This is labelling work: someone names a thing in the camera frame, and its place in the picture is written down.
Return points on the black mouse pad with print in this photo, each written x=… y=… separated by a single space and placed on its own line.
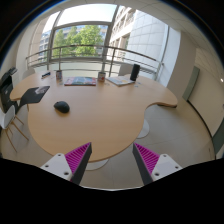
x=33 y=94

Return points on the metal balcony railing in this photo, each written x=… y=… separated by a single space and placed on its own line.
x=83 y=47

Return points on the white chair with wooden legs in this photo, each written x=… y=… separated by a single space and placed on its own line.
x=6 y=118

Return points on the black upright speaker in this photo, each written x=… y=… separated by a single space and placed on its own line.
x=135 y=72

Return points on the black computer mouse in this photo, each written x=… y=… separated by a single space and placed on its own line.
x=62 y=106

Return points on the black and white printer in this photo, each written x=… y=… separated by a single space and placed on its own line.
x=6 y=90

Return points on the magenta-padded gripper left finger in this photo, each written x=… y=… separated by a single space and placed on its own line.
x=60 y=164

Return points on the red magazine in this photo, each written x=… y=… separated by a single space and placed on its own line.
x=80 y=81

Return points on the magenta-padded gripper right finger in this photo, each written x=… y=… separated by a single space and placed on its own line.
x=163 y=164

